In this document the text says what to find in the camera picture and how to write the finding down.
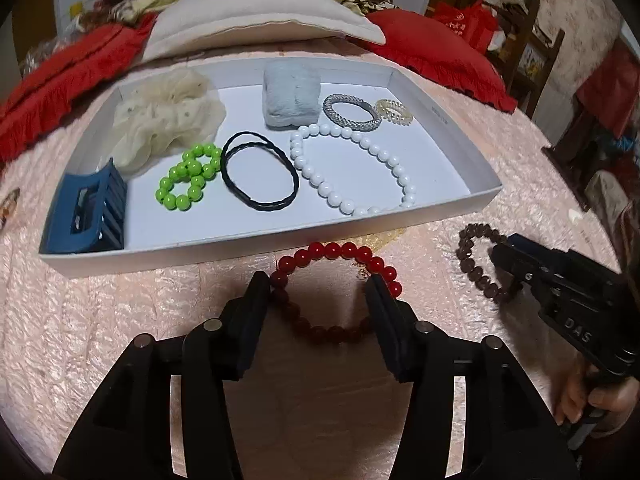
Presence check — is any brown bead bracelet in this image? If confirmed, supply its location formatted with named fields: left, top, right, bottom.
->
left=457, top=223, right=526, bottom=304

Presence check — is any cream pillow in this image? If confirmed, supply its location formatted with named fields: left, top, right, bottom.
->
left=142, top=0, right=387, bottom=61

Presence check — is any pink quilted bedspread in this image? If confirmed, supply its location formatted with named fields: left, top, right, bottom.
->
left=0, top=40, right=640, bottom=480

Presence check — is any red shopping bag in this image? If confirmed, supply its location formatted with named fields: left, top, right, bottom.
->
left=432, top=1, right=498, bottom=53

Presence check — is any floral curtain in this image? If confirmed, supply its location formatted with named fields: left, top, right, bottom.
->
left=535, top=0, right=631, bottom=81

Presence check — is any green bead bracelet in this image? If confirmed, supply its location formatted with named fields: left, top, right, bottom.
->
left=159, top=143, right=223, bottom=211

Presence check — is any black hair tie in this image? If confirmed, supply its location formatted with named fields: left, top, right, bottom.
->
left=220, top=131, right=300, bottom=212

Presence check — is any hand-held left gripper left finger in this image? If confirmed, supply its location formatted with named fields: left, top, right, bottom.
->
left=52, top=271, right=273, bottom=480

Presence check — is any red cloth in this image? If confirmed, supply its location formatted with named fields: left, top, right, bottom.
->
left=575, top=40, right=640, bottom=136

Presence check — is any white bead necklace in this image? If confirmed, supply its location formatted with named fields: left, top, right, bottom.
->
left=289, top=123, right=418, bottom=217

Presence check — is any blue hair claw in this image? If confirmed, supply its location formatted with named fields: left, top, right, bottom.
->
left=40, top=158, right=128, bottom=254

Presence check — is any silver mesh bracelet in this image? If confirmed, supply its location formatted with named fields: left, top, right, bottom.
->
left=322, top=93, right=382, bottom=134

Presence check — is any small brown patterned object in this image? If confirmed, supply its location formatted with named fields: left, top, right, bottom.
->
left=0, top=187, right=21, bottom=231

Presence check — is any wooden chair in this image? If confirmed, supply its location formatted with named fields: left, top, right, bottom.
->
left=487, top=0, right=566, bottom=116

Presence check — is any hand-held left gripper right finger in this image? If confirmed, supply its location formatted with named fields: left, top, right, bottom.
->
left=364, top=275, right=583, bottom=480

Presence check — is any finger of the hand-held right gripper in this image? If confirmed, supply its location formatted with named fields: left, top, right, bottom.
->
left=505, top=234, right=556, bottom=266
left=492, top=244, right=551, bottom=303

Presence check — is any red bead bracelet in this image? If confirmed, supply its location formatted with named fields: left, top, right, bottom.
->
left=270, top=241, right=403, bottom=345

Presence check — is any clear spiral hair tie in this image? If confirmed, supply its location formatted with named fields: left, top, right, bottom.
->
left=375, top=98, right=415, bottom=127

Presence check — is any cream ruffled scrunchie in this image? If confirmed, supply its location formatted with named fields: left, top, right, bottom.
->
left=112, top=69, right=227, bottom=173

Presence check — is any white cardboard box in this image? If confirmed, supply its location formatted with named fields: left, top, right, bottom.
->
left=39, top=55, right=503, bottom=279

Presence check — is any person's right hand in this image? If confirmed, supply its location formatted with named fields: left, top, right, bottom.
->
left=556, top=360, right=640, bottom=433

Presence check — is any red ruffled pillow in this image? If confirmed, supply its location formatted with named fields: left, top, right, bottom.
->
left=367, top=9, right=518, bottom=113
left=0, top=12, right=158, bottom=166

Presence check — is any grey fluffy scrunchie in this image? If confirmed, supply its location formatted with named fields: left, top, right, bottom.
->
left=262, top=58, right=321, bottom=129

